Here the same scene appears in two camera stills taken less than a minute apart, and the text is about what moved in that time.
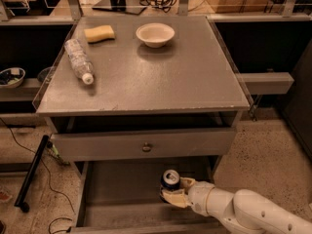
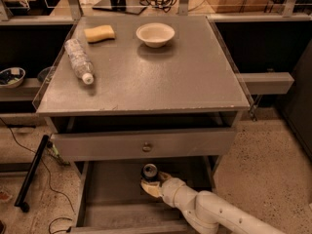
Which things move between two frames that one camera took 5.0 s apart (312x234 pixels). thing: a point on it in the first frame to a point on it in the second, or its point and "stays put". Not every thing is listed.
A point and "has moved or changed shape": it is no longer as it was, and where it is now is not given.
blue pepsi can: [170, 179] has moved or changed shape
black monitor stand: [117, 1] stays put
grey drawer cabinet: [142, 96] stays put
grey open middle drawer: [122, 196] stays put
